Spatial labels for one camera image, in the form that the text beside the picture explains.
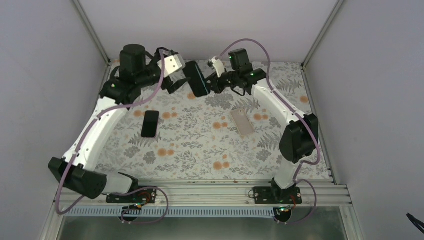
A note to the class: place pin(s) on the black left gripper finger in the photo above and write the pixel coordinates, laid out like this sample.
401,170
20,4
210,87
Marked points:
170,89
179,83

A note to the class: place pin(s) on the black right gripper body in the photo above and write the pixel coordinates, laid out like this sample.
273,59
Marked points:
235,74

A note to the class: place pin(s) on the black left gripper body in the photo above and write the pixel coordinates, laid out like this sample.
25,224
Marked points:
144,78

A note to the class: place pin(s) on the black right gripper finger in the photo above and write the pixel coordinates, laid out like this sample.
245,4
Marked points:
215,87
212,80

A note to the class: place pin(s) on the cream phone case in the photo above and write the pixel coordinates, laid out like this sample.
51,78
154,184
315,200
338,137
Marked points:
242,122

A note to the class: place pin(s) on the magenta phone black screen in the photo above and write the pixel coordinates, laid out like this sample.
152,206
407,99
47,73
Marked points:
150,124

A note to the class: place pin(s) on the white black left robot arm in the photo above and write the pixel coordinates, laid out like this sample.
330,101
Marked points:
76,169

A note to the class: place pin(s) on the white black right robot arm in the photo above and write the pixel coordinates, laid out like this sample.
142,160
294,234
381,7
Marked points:
301,134

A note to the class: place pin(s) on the floral patterned table mat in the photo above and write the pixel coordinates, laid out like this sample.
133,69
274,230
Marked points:
196,139

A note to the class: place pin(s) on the black object at edge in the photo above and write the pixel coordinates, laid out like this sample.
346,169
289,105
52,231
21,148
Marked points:
416,222

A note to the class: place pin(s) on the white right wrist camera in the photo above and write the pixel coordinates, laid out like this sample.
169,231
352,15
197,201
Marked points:
216,64

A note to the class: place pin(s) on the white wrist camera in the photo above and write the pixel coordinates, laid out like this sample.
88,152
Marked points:
173,62
216,64

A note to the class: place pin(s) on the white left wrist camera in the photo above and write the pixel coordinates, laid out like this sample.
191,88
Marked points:
173,62

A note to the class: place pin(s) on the right aluminium corner post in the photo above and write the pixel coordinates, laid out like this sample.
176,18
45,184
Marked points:
334,12

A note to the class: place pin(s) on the aluminium corner post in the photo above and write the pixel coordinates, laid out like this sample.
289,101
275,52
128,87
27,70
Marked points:
334,12
91,31

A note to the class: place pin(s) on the left aluminium corner post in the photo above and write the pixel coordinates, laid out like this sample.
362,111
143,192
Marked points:
91,31

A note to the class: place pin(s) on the aluminium front rail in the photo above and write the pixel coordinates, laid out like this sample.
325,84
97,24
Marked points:
237,193

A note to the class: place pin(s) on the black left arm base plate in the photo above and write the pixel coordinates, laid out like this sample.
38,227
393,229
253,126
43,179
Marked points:
140,196

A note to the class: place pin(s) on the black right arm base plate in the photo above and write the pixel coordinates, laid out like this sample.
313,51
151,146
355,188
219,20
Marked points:
264,195

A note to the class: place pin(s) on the grey slotted cable duct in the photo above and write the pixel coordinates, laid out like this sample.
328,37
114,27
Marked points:
173,211

